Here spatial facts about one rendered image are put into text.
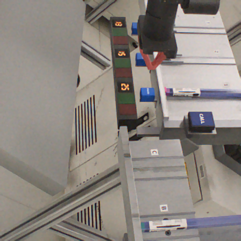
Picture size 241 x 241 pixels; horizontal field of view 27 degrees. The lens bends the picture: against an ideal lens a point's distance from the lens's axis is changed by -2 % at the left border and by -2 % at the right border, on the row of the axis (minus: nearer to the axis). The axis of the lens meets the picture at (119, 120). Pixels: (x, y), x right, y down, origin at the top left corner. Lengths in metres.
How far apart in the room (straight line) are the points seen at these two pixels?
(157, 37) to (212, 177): 0.53
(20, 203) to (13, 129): 0.81
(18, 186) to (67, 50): 0.68
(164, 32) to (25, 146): 0.33
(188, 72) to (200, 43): 0.11
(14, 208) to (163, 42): 0.89
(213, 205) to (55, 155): 0.54
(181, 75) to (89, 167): 0.64
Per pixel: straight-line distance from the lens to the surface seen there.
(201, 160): 1.38
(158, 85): 1.11
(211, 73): 1.19
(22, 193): 1.72
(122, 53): 1.21
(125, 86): 1.14
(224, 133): 1.09
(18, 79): 0.98
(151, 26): 0.95
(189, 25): 1.31
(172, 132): 1.06
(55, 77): 1.07
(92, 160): 1.71
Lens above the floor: 1.18
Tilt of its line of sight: 30 degrees down
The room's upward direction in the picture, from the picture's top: 57 degrees clockwise
